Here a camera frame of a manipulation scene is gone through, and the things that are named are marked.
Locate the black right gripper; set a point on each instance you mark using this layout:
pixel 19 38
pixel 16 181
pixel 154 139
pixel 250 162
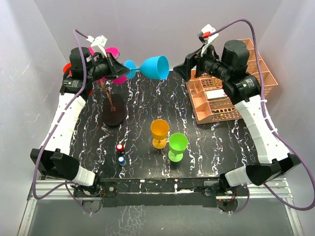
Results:
pixel 192 60

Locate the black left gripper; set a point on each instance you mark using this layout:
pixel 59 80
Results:
pixel 115 68

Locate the pink wine glass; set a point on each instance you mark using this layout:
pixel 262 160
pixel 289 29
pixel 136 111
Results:
pixel 92 52
pixel 115 52

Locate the blue wine glass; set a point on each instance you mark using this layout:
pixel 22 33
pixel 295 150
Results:
pixel 153 68

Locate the red wine glass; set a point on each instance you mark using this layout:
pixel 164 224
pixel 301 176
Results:
pixel 73 81

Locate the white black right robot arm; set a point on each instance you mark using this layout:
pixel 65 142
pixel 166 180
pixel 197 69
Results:
pixel 244 90

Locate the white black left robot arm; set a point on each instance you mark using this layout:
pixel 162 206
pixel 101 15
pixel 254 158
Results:
pixel 53 157

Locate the orange wine glass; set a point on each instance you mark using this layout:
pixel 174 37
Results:
pixel 159 131

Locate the green wine glass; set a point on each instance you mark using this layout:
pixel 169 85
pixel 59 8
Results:
pixel 178 143

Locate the white red box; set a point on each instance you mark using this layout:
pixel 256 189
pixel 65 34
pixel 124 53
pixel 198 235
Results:
pixel 217 94

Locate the peach plastic file organizer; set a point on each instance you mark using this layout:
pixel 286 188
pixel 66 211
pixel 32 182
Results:
pixel 206 111

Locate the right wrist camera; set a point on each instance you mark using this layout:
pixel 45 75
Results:
pixel 207 37

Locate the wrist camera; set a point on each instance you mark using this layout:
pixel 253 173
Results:
pixel 207 37
pixel 98 44

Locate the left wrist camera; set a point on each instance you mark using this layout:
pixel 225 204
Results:
pixel 98 44

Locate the copper wire wine glass rack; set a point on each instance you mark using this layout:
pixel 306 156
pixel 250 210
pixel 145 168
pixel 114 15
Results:
pixel 114 109

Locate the aluminium base frame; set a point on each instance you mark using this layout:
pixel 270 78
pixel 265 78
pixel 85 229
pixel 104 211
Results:
pixel 162 207

